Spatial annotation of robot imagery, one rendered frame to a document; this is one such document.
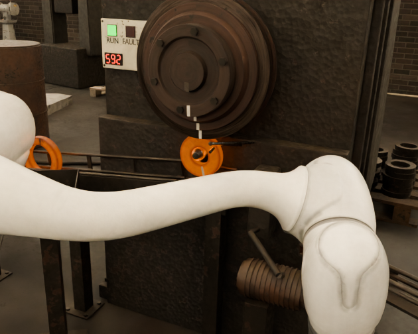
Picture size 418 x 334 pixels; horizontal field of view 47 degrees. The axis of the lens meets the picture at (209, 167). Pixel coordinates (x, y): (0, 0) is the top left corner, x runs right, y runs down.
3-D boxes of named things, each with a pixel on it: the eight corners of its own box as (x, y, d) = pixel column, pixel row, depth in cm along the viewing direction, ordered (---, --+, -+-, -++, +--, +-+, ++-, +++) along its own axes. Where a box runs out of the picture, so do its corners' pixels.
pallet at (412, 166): (238, 190, 346) (241, 132, 331) (274, 158, 415) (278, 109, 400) (417, 228, 297) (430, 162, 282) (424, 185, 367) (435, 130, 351)
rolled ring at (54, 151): (14, 147, 200) (20, 145, 203) (36, 186, 202) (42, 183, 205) (42, 130, 191) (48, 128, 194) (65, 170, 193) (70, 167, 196)
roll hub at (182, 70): (236, 23, 140) (235, 117, 149) (153, 22, 151) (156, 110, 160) (229, 24, 135) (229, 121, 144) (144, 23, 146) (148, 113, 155)
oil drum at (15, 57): (16, 130, 471) (5, 36, 440) (64, 138, 449) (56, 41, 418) (-35, 146, 420) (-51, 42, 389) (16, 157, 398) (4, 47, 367)
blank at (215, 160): (179, 134, 169) (174, 136, 166) (218, 129, 162) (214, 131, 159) (189, 175, 173) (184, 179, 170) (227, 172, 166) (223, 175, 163)
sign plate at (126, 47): (105, 66, 185) (103, 18, 179) (164, 73, 176) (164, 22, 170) (102, 67, 183) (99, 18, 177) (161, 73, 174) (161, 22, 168)
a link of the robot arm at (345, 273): (388, 353, 61) (374, 270, 71) (405, 276, 51) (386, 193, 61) (302, 348, 63) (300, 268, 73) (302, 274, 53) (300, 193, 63)
